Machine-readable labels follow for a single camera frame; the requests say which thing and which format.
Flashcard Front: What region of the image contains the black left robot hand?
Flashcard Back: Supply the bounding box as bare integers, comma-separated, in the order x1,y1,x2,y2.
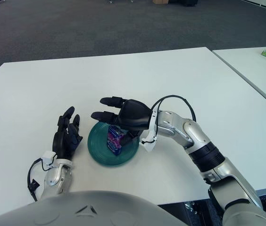
52,106,83,160

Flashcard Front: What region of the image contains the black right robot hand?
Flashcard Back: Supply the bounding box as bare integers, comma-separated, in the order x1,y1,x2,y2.
91,96,153,146

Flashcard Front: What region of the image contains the purple blue gum pack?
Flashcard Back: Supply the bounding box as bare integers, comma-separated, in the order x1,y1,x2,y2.
106,125,126,156

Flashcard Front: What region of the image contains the teal round plate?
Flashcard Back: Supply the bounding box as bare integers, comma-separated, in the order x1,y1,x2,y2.
87,121,141,168

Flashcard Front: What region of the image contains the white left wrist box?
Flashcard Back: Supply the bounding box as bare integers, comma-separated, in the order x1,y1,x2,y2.
41,152,57,171

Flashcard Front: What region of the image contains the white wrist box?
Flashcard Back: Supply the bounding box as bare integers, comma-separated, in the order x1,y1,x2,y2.
141,107,161,152
41,152,57,171

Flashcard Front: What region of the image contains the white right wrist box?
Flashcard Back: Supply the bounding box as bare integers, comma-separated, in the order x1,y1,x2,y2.
141,107,161,152

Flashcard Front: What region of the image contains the grey robot torso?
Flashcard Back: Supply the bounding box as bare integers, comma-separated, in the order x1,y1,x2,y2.
0,190,178,226

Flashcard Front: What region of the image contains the black bulky bag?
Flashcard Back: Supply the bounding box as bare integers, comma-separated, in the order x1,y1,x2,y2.
168,0,199,7

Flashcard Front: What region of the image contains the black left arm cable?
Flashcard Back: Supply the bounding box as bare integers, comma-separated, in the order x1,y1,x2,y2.
27,159,46,202

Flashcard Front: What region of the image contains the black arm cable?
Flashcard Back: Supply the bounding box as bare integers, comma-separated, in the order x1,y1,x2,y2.
151,95,196,122
27,159,46,202

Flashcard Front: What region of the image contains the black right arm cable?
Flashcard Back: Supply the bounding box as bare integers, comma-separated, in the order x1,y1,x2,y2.
151,95,196,122

